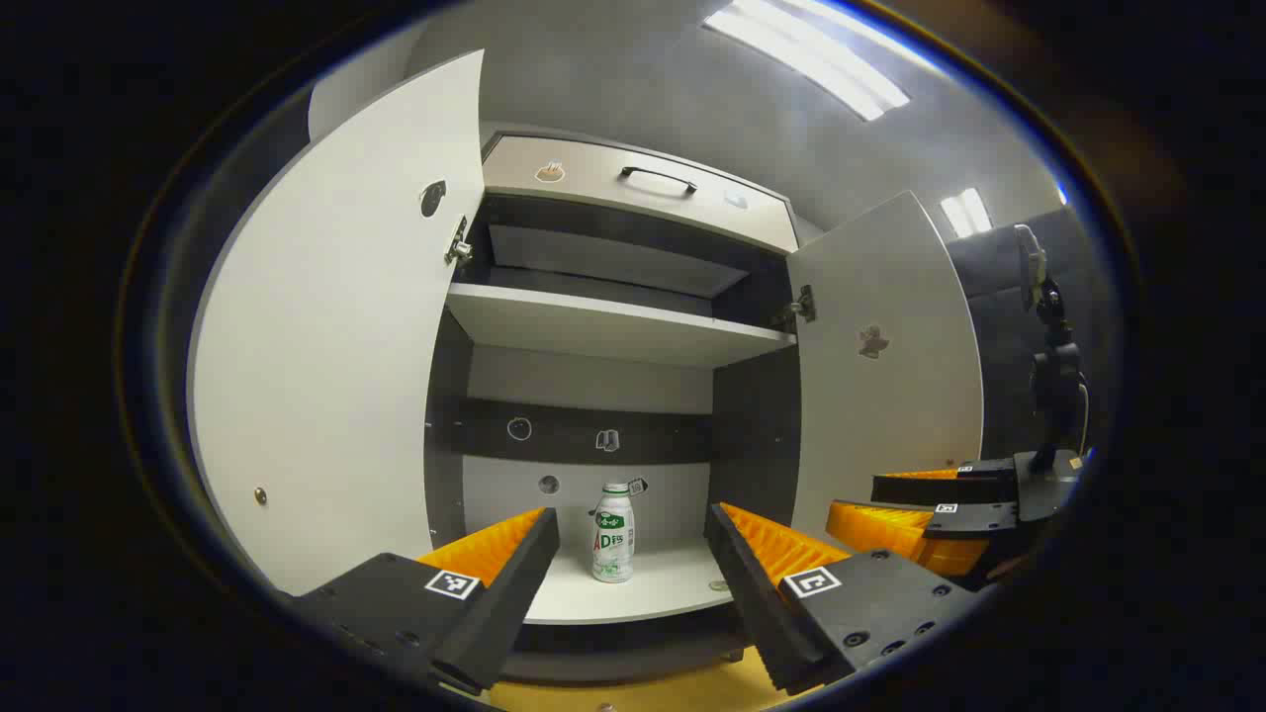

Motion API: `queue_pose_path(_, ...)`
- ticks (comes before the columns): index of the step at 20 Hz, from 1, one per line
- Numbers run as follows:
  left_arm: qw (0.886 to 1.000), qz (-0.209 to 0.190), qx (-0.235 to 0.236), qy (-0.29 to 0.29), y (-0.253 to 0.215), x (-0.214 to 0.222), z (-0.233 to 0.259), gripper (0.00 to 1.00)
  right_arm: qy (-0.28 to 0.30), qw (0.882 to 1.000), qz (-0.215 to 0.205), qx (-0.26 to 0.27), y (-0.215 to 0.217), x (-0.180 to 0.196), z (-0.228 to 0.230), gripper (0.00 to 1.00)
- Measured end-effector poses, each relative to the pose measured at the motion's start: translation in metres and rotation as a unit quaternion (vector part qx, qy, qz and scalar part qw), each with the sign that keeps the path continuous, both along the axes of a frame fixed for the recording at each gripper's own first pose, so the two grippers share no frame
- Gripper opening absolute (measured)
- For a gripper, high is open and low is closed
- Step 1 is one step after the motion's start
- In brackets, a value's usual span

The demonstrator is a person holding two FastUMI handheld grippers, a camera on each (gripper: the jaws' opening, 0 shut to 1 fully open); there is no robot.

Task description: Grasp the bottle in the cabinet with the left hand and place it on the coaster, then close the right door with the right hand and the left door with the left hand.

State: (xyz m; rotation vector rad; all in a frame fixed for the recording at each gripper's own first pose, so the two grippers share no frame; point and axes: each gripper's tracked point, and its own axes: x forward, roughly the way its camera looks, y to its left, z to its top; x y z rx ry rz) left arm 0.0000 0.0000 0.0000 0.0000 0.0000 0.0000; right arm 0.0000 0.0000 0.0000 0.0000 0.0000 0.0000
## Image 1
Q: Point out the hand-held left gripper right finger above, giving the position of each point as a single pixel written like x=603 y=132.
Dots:
x=747 y=583

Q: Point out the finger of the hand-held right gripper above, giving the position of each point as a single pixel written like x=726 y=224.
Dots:
x=890 y=529
x=940 y=489

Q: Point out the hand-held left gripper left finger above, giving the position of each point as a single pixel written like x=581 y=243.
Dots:
x=514 y=583

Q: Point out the white green-label bottle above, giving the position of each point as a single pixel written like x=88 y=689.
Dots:
x=613 y=539

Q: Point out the white and grey cabinet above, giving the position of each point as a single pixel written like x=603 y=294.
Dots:
x=752 y=425

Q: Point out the metal door hinge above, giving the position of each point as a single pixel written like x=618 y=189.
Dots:
x=458 y=245
x=799 y=307

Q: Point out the white cabinet shelf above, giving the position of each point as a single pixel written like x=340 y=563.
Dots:
x=613 y=331

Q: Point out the white cabinet drawer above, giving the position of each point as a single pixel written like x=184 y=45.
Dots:
x=593 y=173

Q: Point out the small ceiling light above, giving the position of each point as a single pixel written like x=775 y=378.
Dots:
x=966 y=213

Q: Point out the long ceiling light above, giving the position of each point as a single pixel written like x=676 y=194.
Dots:
x=811 y=59

